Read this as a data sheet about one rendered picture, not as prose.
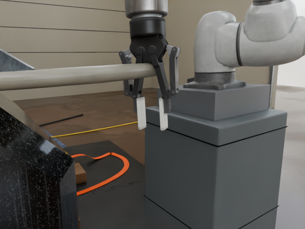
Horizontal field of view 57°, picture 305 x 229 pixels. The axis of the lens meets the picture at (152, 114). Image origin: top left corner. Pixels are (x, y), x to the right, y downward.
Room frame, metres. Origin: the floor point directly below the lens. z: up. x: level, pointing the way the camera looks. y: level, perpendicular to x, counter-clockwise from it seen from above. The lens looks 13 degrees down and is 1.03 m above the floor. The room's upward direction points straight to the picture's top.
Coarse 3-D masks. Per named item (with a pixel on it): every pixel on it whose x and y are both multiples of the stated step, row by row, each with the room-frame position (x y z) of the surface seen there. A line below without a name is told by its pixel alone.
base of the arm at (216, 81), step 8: (224, 72) 1.04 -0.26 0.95; (232, 72) 1.05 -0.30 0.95; (192, 80) 1.16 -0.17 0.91; (200, 80) 1.05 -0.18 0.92; (208, 80) 1.03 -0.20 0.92; (216, 80) 1.02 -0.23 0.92; (224, 80) 1.02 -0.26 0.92; (232, 80) 1.04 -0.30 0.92; (200, 88) 1.05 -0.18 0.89; (208, 88) 1.02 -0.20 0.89; (216, 88) 0.98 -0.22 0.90; (224, 88) 0.99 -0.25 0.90
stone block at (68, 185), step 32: (0, 96) 1.44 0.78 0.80; (0, 128) 0.86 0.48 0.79; (32, 128) 1.00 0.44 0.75; (0, 160) 0.82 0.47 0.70; (32, 160) 0.88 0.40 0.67; (64, 160) 0.98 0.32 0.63; (0, 192) 0.81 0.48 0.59; (32, 192) 0.86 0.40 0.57; (64, 192) 0.93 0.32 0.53; (0, 224) 0.81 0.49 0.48; (32, 224) 0.85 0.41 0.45; (64, 224) 0.92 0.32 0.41
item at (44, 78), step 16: (128, 64) 0.54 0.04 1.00; (144, 64) 0.58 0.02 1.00; (0, 80) 0.44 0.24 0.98; (16, 80) 0.44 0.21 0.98; (32, 80) 0.45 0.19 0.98; (48, 80) 0.45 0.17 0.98; (64, 80) 0.46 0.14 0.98; (80, 80) 0.47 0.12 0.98; (96, 80) 0.48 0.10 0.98; (112, 80) 0.50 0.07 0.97
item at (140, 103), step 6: (138, 102) 0.60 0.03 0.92; (144, 102) 0.63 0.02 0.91; (138, 108) 0.60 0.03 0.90; (144, 108) 0.62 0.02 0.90; (138, 114) 0.60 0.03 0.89; (144, 114) 0.62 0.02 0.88; (138, 120) 0.60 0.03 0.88; (144, 120) 0.62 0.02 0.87; (138, 126) 0.60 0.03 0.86; (144, 126) 0.62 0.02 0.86
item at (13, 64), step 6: (0, 54) 0.97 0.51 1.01; (6, 54) 0.94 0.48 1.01; (0, 60) 0.97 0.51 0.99; (6, 60) 0.95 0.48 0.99; (12, 60) 0.92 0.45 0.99; (18, 60) 0.90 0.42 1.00; (0, 66) 0.94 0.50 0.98; (6, 66) 0.95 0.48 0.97; (12, 66) 0.92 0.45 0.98; (18, 66) 0.90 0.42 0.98; (24, 66) 0.88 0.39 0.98; (30, 66) 0.87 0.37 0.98
